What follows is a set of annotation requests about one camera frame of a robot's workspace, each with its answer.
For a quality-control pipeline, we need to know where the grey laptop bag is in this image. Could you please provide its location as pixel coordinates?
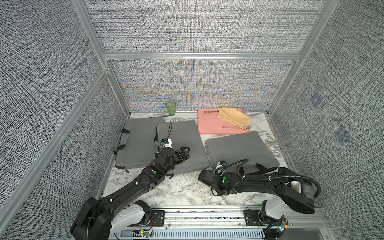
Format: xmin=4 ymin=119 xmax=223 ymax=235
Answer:
xmin=114 ymin=118 xmax=165 ymax=170
xmin=205 ymin=131 xmax=280 ymax=174
xmin=156 ymin=120 xmax=211 ymax=175

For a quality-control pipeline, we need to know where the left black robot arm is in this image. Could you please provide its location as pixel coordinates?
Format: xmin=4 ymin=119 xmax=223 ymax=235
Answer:
xmin=70 ymin=147 xmax=190 ymax=240

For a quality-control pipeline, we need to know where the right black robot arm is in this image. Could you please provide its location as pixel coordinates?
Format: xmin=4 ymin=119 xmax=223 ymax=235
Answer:
xmin=198 ymin=167 xmax=321 ymax=225

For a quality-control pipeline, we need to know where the pink laptop sleeve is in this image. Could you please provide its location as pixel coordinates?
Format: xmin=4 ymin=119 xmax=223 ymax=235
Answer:
xmin=198 ymin=109 xmax=252 ymax=135

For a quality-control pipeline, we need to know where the green pen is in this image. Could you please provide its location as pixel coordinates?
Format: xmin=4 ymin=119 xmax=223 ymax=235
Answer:
xmin=148 ymin=114 xmax=175 ymax=118

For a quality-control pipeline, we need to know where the green glass cup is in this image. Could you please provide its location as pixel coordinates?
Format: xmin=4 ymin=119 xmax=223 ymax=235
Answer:
xmin=165 ymin=100 xmax=177 ymax=115

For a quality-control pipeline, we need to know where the folded yellow cloth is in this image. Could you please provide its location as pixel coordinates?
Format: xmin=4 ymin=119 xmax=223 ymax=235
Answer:
xmin=217 ymin=108 xmax=252 ymax=130

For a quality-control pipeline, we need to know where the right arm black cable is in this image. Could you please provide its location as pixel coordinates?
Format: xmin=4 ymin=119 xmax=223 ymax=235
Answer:
xmin=223 ymin=158 xmax=322 ymax=199

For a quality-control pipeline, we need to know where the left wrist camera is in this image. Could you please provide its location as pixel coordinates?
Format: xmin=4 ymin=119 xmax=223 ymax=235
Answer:
xmin=160 ymin=138 xmax=172 ymax=149

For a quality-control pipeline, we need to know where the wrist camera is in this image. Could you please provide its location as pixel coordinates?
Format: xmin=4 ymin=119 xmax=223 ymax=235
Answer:
xmin=160 ymin=138 xmax=172 ymax=149
xmin=215 ymin=161 xmax=227 ymax=174

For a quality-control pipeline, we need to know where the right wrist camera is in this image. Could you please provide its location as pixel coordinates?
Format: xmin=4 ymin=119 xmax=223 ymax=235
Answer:
xmin=215 ymin=161 xmax=227 ymax=174

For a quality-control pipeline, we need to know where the aluminium front rail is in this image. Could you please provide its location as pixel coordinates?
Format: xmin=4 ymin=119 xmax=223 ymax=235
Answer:
xmin=107 ymin=205 xmax=336 ymax=240

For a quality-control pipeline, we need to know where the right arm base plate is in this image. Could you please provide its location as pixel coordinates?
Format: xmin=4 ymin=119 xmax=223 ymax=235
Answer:
xmin=243 ymin=209 xmax=264 ymax=227

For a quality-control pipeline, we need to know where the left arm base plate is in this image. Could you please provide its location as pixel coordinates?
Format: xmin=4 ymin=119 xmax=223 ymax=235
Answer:
xmin=140 ymin=210 xmax=166 ymax=227

